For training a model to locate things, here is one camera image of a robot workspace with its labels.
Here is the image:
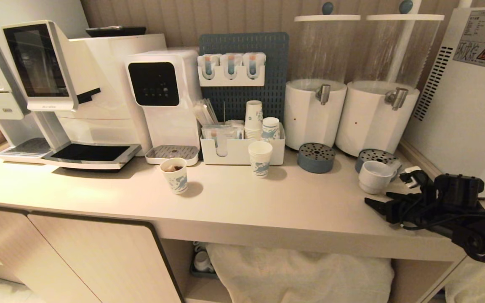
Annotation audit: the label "round blue drip tray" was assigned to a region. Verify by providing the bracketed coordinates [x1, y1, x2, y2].
[296, 142, 336, 174]
[355, 148, 402, 174]

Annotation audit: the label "black tray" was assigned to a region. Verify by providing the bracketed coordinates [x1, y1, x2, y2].
[85, 26, 147, 38]

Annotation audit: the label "bundle of wrapped stirrers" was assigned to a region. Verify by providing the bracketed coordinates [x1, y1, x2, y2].
[193, 98, 219, 127]

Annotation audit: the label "pile of sachets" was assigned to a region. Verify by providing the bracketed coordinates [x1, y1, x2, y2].
[202, 120, 245, 141]

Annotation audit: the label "white organizer box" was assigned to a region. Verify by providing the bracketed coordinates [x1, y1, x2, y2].
[200, 123, 286, 166]

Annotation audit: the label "tall stack of paper cups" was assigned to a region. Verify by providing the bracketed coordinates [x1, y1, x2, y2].
[244, 100, 264, 141]

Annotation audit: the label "large white cloth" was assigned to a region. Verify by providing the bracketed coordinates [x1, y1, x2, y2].
[206, 243, 395, 303]

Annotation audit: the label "white water dispenser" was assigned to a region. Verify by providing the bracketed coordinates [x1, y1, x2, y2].
[125, 50, 203, 166]

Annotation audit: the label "sachet with orange stripe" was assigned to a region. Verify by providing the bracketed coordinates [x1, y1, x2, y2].
[202, 54, 219, 80]
[246, 52, 264, 80]
[224, 53, 240, 80]

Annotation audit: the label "black cable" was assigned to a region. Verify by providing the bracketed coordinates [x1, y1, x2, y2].
[402, 205, 485, 231]

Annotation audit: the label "blue pegboard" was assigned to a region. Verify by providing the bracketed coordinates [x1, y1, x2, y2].
[198, 32, 290, 127]

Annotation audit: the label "white sachet holder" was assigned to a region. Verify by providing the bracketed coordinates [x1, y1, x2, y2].
[197, 53, 267, 88]

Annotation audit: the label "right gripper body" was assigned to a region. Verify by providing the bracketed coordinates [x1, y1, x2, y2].
[387, 184, 440, 231]

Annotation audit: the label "clear beverage dispenser white base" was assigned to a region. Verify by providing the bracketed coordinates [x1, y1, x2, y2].
[335, 17, 445, 157]
[283, 17, 361, 152]

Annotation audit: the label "empty paper cup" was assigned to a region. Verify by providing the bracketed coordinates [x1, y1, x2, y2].
[248, 141, 273, 178]

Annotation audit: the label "paper cup with tea bag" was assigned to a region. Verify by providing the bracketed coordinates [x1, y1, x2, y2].
[160, 157, 189, 195]

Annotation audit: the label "white mini fridge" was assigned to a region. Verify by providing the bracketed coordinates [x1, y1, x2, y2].
[402, 6, 485, 199]

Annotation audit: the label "white cups on shelf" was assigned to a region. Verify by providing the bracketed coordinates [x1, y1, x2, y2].
[191, 241, 215, 275]

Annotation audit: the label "white ceramic cup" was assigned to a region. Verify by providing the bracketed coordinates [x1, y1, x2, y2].
[358, 160, 397, 195]

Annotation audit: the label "single printed paper cup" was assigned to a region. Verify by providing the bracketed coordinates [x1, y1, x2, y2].
[261, 117, 281, 141]

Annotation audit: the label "beige cabinet door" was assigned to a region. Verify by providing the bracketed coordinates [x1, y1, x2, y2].
[0, 204, 101, 303]
[27, 212, 184, 303]

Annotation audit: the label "white lid with blue knob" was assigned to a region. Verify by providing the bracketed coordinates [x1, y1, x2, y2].
[365, 0, 445, 22]
[293, 2, 361, 23]

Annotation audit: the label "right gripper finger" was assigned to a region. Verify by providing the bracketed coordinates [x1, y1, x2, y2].
[385, 192, 416, 202]
[364, 197, 397, 216]

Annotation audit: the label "white coffee machine with screen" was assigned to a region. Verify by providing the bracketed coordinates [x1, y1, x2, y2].
[2, 20, 168, 171]

